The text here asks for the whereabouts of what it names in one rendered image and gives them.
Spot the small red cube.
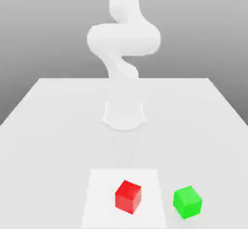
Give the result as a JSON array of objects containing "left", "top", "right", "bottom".
[{"left": 114, "top": 180, "right": 142, "bottom": 215}]

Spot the small green cube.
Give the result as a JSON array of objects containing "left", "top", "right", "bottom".
[{"left": 172, "top": 185, "right": 203, "bottom": 220}]

